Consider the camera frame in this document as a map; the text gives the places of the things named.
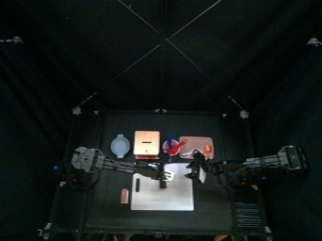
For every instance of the light blue oval dish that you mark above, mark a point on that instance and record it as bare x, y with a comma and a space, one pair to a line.
120, 146

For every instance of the white text label sticker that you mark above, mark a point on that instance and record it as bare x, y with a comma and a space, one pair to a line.
246, 217

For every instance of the white cutting board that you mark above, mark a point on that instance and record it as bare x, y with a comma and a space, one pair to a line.
167, 197

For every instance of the pink toy tray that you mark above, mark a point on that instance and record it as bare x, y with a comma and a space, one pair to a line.
194, 142

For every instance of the silver frame clamp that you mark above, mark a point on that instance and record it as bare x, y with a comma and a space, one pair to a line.
313, 41
16, 40
243, 114
76, 110

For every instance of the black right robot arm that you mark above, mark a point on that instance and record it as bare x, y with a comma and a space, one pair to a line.
259, 162

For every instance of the blue toy utensil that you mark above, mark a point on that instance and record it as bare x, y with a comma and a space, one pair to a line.
170, 138

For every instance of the orange box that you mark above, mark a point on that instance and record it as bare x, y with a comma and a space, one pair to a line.
146, 142

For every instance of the red toy spatula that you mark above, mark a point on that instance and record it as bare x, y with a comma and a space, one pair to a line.
178, 147

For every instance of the small pink block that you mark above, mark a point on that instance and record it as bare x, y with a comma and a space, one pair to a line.
124, 196

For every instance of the white pink utensil cup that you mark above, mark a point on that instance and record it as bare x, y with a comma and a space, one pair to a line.
166, 146

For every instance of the orange toy carrot piece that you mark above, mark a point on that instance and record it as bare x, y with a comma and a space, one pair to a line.
207, 148

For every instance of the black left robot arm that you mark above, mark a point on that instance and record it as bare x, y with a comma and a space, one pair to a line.
109, 163

